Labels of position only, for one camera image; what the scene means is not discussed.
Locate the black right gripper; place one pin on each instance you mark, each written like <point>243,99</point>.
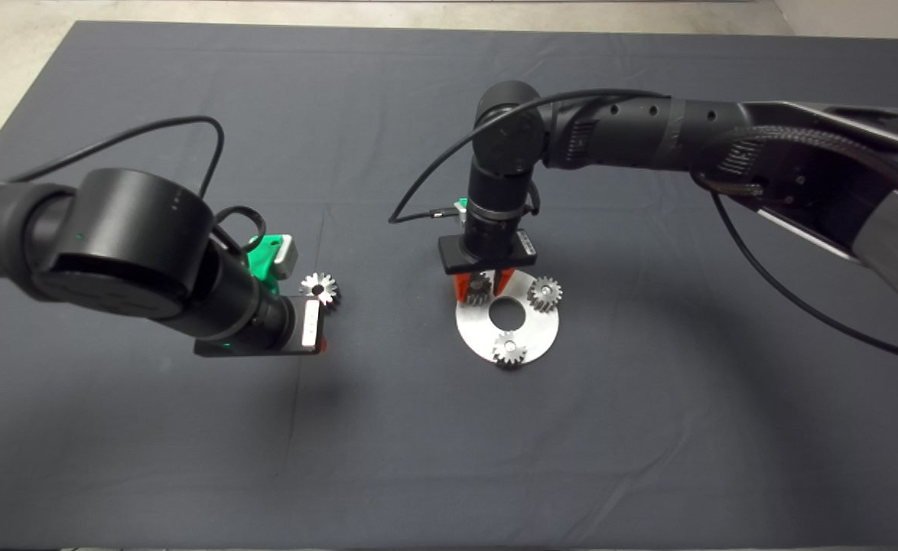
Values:
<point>449,262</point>

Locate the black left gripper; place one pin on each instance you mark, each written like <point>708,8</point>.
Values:
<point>311,350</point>

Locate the small steel gear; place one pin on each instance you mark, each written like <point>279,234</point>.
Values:
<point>510,350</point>
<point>544,293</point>
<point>480,289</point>

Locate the larger steel gear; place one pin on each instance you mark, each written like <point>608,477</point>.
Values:
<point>330,292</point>

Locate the round metal plate with hole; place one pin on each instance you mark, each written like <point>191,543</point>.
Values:
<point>537,333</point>

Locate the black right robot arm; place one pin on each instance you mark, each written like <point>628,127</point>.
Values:
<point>648,134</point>

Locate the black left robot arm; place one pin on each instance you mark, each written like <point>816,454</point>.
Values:
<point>89,237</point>

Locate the dark grey table cloth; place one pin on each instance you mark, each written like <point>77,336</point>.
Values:
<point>495,428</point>

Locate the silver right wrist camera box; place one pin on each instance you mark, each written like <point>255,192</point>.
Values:
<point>460,214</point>

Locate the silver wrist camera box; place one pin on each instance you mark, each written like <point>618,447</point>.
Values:
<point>287,256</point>
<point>460,214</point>

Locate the green right camera mount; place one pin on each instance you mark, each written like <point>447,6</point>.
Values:
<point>462,205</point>

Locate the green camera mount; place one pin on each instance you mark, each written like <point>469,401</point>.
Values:
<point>264,260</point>
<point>462,205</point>

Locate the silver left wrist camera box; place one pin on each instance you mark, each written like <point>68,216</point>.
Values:
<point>287,256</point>

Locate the green left camera mount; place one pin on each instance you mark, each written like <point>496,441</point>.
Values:
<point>264,260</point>

